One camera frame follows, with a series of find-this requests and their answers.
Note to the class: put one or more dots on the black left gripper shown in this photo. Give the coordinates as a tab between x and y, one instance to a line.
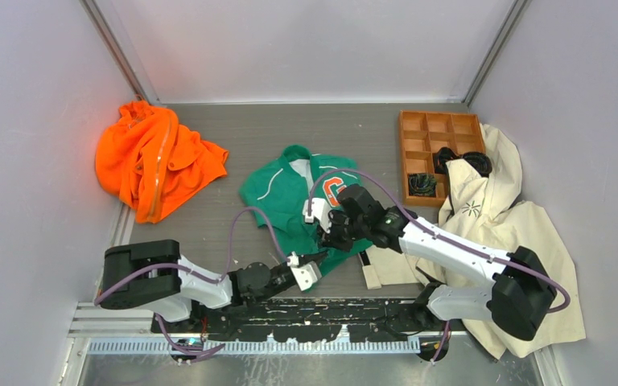
318	258

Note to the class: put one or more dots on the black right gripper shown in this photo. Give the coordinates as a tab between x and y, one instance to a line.
332	238

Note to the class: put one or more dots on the green varsity jacket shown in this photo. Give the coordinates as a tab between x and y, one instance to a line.
281	188

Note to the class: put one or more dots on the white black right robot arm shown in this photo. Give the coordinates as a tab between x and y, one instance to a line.
511	289

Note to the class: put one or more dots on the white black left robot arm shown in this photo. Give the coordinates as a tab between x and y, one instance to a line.
155	276

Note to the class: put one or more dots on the cream beige jacket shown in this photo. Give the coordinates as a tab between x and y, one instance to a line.
489	212

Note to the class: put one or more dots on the orange jacket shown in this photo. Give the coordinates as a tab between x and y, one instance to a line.
153	163

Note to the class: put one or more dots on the dark patterned rolled cloth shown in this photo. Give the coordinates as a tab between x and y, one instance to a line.
422	185

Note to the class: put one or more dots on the orange compartment tray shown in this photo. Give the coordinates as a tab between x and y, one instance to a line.
422	134

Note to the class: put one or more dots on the black coiled item in tray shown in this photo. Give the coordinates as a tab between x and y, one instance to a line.
479	161

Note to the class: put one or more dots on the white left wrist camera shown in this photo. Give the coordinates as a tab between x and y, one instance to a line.
305	271

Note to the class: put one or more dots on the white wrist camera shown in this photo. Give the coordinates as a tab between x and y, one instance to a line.
316	211
305	271

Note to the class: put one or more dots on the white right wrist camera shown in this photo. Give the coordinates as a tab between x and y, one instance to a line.
316	211

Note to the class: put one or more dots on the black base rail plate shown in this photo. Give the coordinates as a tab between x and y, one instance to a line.
308	320

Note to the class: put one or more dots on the aluminium slotted rail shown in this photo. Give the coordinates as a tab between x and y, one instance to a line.
159	346

